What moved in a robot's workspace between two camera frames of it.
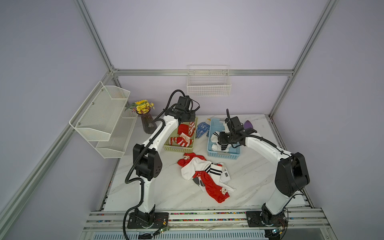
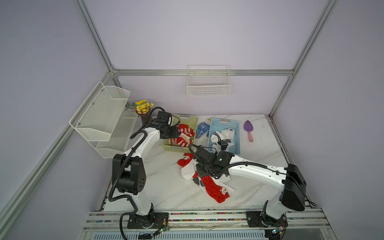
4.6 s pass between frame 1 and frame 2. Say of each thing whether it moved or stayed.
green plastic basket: stayed
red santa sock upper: stayed
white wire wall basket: stayed
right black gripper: moved
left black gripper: moved
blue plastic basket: stayed
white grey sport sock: moved
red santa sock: stayed
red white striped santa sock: moved
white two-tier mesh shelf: stayed
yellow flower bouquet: stayed
